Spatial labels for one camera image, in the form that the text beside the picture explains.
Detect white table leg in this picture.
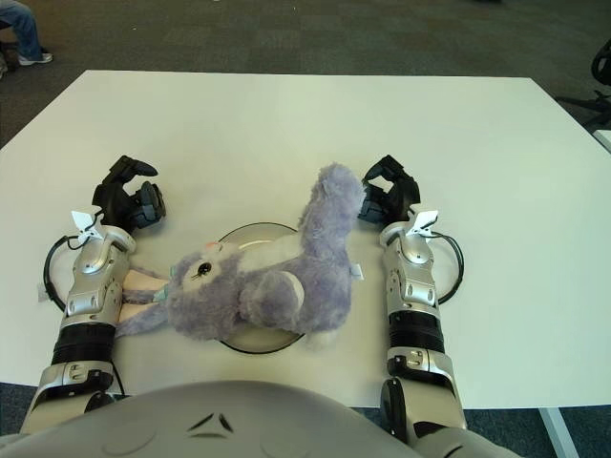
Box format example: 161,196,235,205
538,407,581,458

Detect seated person in jeans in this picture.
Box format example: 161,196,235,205
0,0,53,68

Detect black swivel chair with base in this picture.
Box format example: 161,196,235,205
556,40,611,128

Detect white plate with black rim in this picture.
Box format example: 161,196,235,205
217,220,306,355

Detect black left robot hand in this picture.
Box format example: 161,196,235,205
91,155,167,233

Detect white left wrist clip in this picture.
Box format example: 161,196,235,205
70,208,104,242

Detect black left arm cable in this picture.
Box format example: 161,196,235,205
43,233,80,309

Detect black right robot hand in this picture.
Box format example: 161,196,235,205
356,154,422,225

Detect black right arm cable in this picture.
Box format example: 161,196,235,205
432,230,465,305

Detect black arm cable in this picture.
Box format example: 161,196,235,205
43,233,80,309
432,230,465,305

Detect purple plush bunny doll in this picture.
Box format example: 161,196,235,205
114,161,367,350

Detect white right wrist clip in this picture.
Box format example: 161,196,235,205
408,208,439,238

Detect grey robot torso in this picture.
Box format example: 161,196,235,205
0,380,516,458

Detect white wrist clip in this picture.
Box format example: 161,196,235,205
408,208,439,238
70,208,104,242

